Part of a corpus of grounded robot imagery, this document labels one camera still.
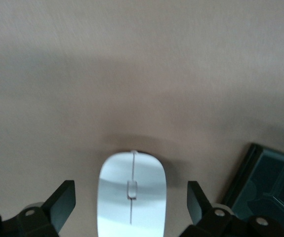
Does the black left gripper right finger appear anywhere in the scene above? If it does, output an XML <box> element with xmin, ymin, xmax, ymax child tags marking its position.
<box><xmin>187</xmin><ymin>180</ymin><xmax>284</xmax><ymax>237</ymax></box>

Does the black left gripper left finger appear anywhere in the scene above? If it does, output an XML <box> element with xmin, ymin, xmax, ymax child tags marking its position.
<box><xmin>0</xmin><ymin>180</ymin><xmax>77</xmax><ymax>237</ymax></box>

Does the white computer mouse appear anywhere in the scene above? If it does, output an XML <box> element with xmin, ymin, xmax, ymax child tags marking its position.
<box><xmin>96</xmin><ymin>149</ymin><xmax>167</xmax><ymax>237</ymax></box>

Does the black phone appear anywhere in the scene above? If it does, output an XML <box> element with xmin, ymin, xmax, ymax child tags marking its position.
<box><xmin>221</xmin><ymin>142</ymin><xmax>284</xmax><ymax>237</ymax></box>

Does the brown table cover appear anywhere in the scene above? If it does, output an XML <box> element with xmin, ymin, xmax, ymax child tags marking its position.
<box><xmin>0</xmin><ymin>0</ymin><xmax>284</xmax><ymax>237</ymax></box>

